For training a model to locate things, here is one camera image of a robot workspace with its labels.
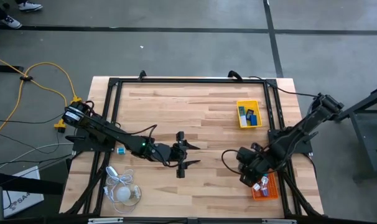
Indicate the white printed board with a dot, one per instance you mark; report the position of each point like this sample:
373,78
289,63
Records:
23,196

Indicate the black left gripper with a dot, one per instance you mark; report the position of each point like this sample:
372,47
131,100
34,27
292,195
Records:
176,154

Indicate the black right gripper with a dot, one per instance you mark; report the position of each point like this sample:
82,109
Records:
252,166

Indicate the black frame clamp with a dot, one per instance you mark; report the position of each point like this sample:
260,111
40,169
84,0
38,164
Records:
142,75

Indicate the silver aluminium extrusion piece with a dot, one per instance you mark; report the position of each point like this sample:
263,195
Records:
104,221
278,221

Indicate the black beam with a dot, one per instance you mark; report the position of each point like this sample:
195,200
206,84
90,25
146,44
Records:
20,183

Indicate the yellow plastic basket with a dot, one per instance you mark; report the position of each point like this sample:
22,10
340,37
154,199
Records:
256,105

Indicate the blue white USB charger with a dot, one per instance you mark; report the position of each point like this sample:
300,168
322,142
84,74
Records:
121,151

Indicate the dark metal stand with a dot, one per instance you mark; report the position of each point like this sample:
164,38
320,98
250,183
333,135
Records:
362,124

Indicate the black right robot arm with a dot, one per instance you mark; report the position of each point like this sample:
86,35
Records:
300,133

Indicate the person's shoe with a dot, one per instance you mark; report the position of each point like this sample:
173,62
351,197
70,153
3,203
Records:
30,5
11,21

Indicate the royal blue box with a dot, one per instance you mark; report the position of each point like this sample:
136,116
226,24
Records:
253,120

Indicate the black floor bar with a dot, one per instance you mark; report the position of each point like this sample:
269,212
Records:
5,68

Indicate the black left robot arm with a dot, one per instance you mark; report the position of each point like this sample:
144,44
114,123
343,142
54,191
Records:
107,133

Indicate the orange plastic basket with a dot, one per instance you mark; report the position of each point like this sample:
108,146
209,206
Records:
271,189

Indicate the dark blue framed case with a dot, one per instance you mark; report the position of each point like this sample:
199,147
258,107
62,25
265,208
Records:
249,113

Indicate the white bulb brass desk lamp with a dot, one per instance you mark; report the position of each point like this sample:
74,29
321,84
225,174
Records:
123,193

